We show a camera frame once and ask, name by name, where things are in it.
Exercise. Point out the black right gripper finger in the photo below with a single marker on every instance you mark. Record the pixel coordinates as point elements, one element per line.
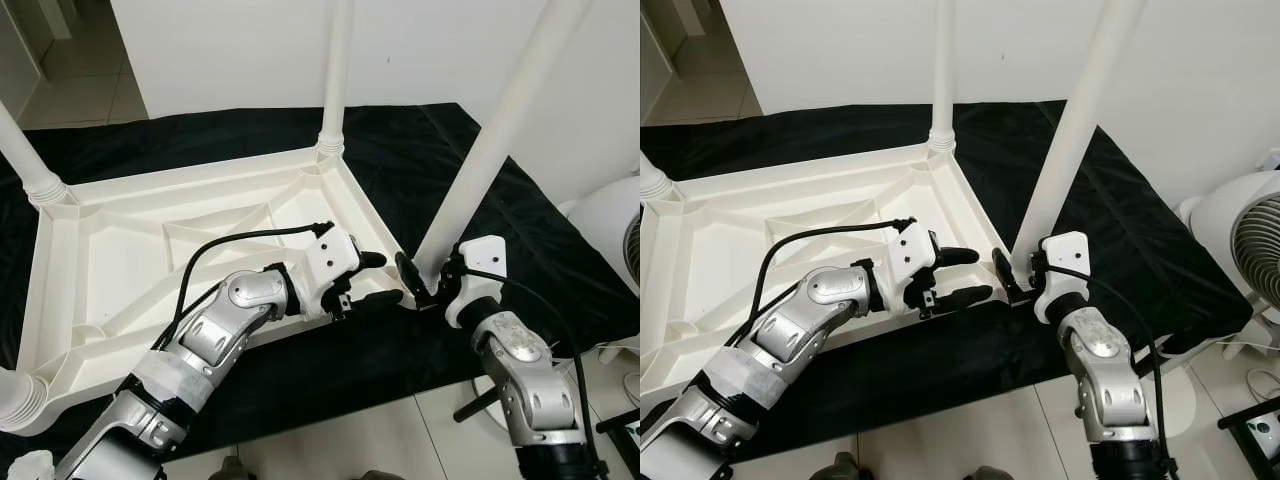
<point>408,272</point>
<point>1005,270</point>

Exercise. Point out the white plastic table leg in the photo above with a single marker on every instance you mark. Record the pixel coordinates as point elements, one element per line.
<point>652,180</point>
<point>943,70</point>
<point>500,120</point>
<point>337,70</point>
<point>30,160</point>
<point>1080,110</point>
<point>20,400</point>

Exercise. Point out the white plastic children table top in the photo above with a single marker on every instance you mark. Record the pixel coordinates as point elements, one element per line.
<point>720,260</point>
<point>100,260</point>

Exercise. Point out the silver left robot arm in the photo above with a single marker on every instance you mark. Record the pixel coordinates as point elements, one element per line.
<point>800,320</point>
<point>220,320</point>

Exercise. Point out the white cloth shoulder wrap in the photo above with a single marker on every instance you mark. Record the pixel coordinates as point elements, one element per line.
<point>30,465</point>

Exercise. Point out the black tablecloth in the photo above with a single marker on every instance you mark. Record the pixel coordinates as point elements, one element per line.
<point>460,150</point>
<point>1150,240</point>

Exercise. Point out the black metal worktable leg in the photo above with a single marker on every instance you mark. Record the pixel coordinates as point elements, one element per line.
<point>475,403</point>

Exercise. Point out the white fan head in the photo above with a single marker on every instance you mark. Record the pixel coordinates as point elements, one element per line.
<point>600,220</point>
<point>1225,225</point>

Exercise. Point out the grey right robot foot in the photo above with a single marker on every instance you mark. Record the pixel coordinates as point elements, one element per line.
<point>990,474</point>
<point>385,476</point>

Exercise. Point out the grey robot foot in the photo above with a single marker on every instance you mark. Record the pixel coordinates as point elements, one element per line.
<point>235,470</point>
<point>840,467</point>
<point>385,476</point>
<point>990,474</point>

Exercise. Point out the grey left robot foot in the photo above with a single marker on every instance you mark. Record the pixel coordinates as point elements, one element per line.
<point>235,470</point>
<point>840,467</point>

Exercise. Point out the white round fan base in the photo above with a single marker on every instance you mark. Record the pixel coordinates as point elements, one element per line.
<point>1188,405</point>

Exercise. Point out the black floor object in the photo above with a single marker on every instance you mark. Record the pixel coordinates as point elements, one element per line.
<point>1252,435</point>
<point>620,440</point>

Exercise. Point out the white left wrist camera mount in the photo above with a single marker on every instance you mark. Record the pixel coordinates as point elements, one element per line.
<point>330,255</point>
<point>912,250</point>

